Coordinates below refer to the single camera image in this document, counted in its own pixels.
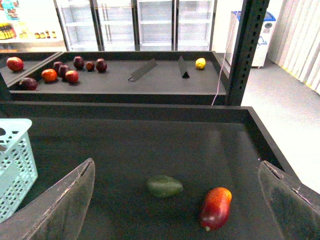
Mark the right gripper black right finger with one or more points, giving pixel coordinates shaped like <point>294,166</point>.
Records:
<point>294,207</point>

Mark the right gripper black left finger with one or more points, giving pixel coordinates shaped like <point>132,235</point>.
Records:
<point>58,213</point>

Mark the light blue plastic basket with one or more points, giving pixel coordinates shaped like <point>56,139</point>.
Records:
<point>18,171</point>

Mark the small red apple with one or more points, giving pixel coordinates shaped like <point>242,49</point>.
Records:
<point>72,76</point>

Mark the red apple far left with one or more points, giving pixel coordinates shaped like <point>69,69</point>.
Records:
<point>15,64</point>

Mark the red mango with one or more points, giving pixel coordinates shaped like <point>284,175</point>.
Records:
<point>215,209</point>

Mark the green avocado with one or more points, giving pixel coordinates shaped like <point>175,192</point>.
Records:
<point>163,186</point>

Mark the black front shelf tray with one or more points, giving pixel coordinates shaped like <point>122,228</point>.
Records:
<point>200,146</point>

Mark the black shelf tray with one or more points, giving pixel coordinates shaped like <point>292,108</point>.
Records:
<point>141,77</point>
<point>200,146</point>

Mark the dark purple fruit front left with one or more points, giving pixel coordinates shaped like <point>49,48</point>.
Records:
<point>28,84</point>

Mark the orange fruit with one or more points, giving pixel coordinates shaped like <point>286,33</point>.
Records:
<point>49,75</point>

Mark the black rear shelf tray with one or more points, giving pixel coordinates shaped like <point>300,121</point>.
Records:
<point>141,77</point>

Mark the dark red fruit middle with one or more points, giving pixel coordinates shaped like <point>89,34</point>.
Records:
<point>63,69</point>

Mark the small dark red fruit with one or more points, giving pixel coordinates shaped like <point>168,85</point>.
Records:
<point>90,66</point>

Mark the dark red fruit rear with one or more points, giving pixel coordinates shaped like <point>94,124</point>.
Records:
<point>78,62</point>

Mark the dark maroon fruit right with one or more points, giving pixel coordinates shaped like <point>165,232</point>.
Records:
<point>101,65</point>

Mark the yellow lemon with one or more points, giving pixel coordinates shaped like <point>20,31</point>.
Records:
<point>200,63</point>

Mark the glass door refrigerators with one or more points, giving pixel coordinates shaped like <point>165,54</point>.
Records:
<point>137,25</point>

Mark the shelf with bottles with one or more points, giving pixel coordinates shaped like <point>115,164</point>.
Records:
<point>30,26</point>

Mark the black shelf post right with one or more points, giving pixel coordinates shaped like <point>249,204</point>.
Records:
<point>251,20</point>

